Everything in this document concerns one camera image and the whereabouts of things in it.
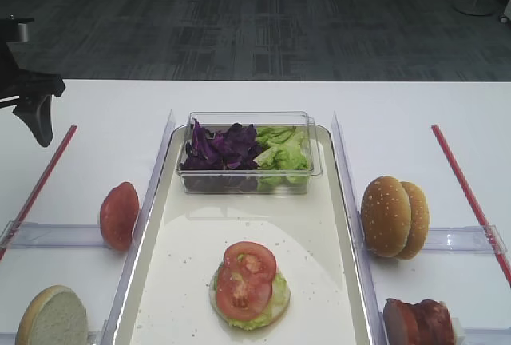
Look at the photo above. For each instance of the white metal tray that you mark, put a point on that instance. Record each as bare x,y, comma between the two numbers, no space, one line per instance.
169,296

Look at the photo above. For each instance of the cut bun half left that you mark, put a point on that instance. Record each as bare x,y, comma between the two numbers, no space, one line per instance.
56,315

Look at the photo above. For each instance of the red rail strip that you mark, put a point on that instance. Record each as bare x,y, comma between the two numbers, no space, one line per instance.
471,198
38,189

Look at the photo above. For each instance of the clear plastic salad container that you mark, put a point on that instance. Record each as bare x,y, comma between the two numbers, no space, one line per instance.
217,121

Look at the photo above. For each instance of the sesame bun front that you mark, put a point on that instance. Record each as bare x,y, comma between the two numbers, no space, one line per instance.
386,216

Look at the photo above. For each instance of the sesame bun rear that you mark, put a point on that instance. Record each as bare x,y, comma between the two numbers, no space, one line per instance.
420,221

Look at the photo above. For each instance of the clear track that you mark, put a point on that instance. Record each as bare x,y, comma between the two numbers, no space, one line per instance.
19,235
470,239

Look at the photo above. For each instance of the sliced meat patties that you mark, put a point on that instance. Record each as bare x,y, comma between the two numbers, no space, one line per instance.
426,322

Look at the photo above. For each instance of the sesame bun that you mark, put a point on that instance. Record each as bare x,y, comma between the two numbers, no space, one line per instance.
386,216
420,221

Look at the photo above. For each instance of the bottom bun on tray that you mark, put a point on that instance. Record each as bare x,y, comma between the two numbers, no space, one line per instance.
281,305

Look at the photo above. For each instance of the clear left upper track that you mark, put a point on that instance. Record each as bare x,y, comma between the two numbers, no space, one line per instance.
19,235

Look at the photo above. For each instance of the white pusher block right lower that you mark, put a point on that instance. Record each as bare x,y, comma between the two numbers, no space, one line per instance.
459,332

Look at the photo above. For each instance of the lettuce leaf on bun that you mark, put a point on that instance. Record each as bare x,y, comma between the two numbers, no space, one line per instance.
279,285

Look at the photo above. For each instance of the purple cabbage leaves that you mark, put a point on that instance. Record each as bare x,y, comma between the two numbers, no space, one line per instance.
233,149

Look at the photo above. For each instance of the green lettuce in container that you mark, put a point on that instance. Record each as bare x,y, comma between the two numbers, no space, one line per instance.
284,150

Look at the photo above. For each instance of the clear left divider wall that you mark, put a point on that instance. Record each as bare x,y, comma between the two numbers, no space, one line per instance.
112,324

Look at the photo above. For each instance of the red right rail strip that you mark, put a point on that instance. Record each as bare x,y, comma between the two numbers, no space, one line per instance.
471,198

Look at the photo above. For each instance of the clear right upper track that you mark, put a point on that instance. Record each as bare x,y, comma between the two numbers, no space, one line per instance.
470,239

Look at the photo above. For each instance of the red left rail strip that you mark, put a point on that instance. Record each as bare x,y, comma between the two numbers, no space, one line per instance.
38,189

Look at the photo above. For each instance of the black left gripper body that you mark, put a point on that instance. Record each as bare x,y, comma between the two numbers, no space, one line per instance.
19,84

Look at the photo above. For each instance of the tomato slice placed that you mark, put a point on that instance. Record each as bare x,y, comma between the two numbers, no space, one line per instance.
239,297
253,261

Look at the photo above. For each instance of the grey floor stand base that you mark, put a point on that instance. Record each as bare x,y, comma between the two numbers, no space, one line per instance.
474,8

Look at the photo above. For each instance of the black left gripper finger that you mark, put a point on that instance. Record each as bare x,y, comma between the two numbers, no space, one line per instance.
35,113

